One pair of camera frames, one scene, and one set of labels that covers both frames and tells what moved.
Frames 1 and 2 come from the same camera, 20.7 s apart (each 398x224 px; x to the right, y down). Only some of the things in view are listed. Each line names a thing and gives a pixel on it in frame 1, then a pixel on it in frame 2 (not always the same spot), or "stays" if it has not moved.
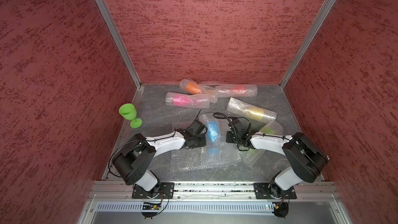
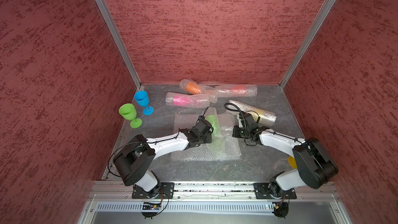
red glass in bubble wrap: x=237 y=91 stays
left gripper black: x=203 y=143 stays
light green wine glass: x=128 y=111 stays
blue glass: x=213 y=155 -> x=142 y=97
